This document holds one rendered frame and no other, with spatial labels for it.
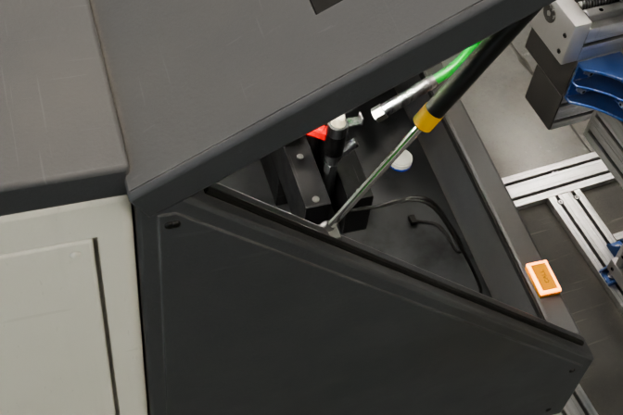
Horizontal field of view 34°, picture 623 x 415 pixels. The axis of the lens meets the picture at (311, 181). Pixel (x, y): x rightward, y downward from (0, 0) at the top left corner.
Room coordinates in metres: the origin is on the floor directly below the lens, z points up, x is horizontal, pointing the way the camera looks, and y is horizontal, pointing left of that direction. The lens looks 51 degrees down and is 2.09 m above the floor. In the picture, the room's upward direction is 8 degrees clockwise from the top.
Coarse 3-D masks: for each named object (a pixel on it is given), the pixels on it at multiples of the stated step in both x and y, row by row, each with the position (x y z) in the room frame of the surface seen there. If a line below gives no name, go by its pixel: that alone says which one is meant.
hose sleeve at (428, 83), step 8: (424, 80) 0.96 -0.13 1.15; (432, 80) 0.96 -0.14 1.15; (408, 88) 0.96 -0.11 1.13; (416, 88) 0.95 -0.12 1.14; (424, 88) 0.95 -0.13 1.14; (432, 88) 0.95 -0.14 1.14; (400, 96) 0.94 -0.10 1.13; (408, 96) 0.94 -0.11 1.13; (416, 96) 0.95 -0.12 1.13; (384, 104) 0.94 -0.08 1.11; (392, 104) 0.94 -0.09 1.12; (400, 104) 0.94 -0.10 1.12; (392, 112) 0.93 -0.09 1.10
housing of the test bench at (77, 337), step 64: (0, 0) 0.63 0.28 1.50; (64, 0) 0.64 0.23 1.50; (0, 64) 0.55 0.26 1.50; (64, 64) 0.56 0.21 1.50; (0, 128) 0.49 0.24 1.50; (64, 128) 0.50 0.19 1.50; (0, 192) 0.43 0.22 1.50; (64, 192) 0.45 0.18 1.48; (0, 256) 0.43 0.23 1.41; (64, 256) 0.45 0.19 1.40; (128, 256) 0.47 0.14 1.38; (0, 320) 0.42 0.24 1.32; (64, 320) 0.44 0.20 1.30; (128, 320) 0.46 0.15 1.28; (0, 384) 0.42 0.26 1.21; (64, 384) 0.44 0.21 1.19; (128, 384) 0.46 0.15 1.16
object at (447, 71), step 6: (480, 42) 0.98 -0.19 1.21; (468, 48) 0.98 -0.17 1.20; (474, 48) 0.97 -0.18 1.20; (462, 54) 0.98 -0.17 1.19; (468, 54) 0.97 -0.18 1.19; (456, 60) 0.97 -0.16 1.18; (462, 60) 0.97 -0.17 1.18; (450, 66) 0.97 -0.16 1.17; (456, 66) 0.97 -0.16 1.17; (438, 72) 0.97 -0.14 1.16; (444, 72) 0.96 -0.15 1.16; (450, 72) 0.96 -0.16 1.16; (438, 78) 0.96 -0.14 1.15; (444, 78) 0.96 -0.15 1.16
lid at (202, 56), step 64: (128, 0) 0.64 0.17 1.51; (192, 0) 0.62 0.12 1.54; (256, 0) 0.60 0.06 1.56; (320, 0) 0.59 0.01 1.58; (384, 0) 0.57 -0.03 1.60; (448, 0) 0.56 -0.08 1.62; (512, 0) 0.56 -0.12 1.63; (128, 64) 0.57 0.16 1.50; (192, 64) 0.56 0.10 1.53; (256, 64) 0.54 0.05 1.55; (320, 64) 0.53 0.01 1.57; (384, 64) 0.52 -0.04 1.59; (128, 128) 0.51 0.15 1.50; (192, 128) 0.50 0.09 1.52; (256, 128) 0.49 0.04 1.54; (128, 192) 0.45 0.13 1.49; (192, 192) 0.47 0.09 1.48
